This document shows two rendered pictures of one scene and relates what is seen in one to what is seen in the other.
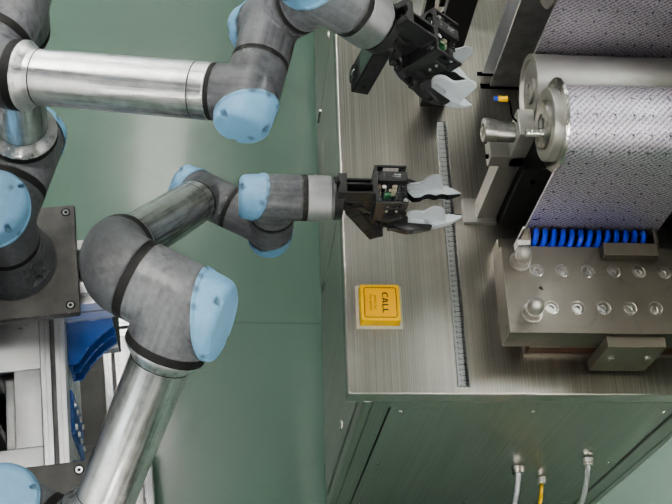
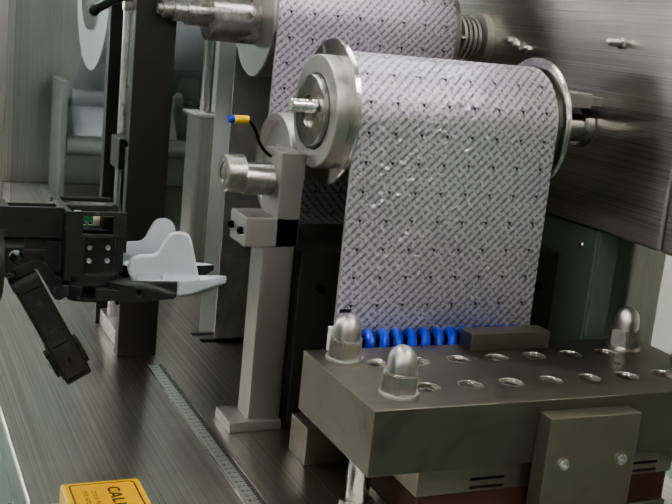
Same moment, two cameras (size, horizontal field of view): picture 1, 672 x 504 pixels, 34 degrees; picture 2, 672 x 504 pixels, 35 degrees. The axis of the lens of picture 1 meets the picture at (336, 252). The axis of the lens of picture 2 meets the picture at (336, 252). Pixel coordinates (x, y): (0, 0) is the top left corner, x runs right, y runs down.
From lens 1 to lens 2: 1.33 m
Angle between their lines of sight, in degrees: 51
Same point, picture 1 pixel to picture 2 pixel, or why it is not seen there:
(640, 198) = (487, 237)
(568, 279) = (434, 366)
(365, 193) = (44, 208)
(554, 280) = not seen: hidden behind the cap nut
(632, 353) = (594, 444)
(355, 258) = (44, 479)
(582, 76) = not seen: hidden behind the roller
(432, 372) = not seen: outside the picture
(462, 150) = (197, 381)
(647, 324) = (592, 389)
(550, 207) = (362, 270)
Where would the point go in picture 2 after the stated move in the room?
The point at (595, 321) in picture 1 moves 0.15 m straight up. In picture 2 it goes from (509, 393) to (532, 230)
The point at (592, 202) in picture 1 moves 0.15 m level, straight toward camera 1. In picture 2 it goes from (422, 252) to (406, 284)
